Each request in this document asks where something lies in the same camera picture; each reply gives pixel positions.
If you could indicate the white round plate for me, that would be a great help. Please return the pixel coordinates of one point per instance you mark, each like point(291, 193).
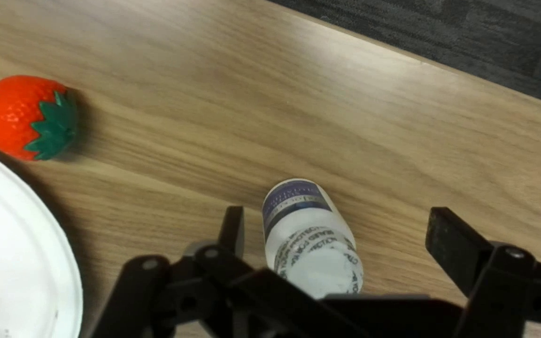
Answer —
point(13, 263)

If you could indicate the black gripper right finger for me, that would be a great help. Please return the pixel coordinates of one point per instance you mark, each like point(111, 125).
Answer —
point(459, 249)

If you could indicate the large white pill bottle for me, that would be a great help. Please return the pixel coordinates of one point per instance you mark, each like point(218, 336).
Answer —
point(308, 240)

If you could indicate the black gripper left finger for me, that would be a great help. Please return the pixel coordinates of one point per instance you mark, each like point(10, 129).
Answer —
point(231, 229)

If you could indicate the orange toy ball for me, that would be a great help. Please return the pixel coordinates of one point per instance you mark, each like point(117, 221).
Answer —
point(17, 114)

